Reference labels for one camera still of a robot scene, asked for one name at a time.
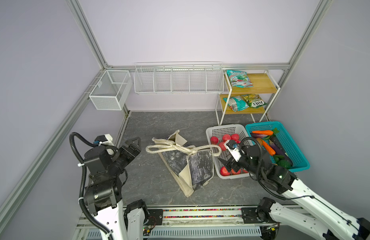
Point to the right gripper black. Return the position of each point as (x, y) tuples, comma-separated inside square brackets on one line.
[(228, 163)]

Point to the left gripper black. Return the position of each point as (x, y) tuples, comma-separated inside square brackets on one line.
[(136, 150)]

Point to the cream canvas tote bag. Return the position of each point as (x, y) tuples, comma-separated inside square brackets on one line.
[(192, 167)]

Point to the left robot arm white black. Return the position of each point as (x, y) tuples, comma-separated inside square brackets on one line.
[(100, 195)]

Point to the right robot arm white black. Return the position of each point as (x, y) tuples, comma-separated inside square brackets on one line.
[(293, 203)]

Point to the teal snack bag lower shelf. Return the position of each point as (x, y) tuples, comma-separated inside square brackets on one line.
[(237, 103)]

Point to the teal snack bag shelf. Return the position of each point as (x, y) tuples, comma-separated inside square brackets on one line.
[(239, 79), (237, 103)]

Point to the green snack bag lower shelf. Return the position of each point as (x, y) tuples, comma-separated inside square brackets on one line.
[(254, 101)]

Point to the teal snack bag top shelf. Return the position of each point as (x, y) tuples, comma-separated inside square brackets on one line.
[(239, 79)]

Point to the red apple front extra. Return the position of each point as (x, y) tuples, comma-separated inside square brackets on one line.
[(224, 172)]

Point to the red apple front extra two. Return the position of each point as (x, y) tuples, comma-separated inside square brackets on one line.
[(233, 172)]

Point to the red apple front left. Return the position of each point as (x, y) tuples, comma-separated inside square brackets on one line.
[(222, 145)]

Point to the red apple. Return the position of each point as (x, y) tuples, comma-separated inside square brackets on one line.
[(222, 145), (235, 137), (226, 137), (214, 140)]

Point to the red apple back left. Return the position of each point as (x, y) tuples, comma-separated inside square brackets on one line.
[(214, 140)]

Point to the red apple front middle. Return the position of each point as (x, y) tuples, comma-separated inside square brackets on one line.
[(226, 137)]

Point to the red apple back right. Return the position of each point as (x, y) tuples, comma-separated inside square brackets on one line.
[(235, 137)]

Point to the orange carrot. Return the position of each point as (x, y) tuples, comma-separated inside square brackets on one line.
[(268, 148), (266, 132)]

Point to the purple eggplant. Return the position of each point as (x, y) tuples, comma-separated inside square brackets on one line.
[(280, 155)]

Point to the green avocado vegetable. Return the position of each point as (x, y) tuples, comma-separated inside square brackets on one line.
[(284, 163)]

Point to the white mesh box basket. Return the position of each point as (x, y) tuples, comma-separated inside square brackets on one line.
[(111, 90)]

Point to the white two-tier wooden shelf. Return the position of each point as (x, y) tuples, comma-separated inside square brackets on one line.
[(264, 84)]

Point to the teal plastic vegetable basket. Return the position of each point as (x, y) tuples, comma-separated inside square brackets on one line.
[(300, 163)]

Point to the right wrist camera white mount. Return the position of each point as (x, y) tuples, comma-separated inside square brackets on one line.
[(233, 147)]

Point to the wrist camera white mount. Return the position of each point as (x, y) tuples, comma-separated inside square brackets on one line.
[(233, 147), (104, 142)]

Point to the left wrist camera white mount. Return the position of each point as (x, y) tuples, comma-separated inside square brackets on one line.
[(104, 142)]

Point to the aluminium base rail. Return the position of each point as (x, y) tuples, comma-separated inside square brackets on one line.
[(203, 223)]

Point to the white wire wall basket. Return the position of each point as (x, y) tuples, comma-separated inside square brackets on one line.
[(179, 78)]

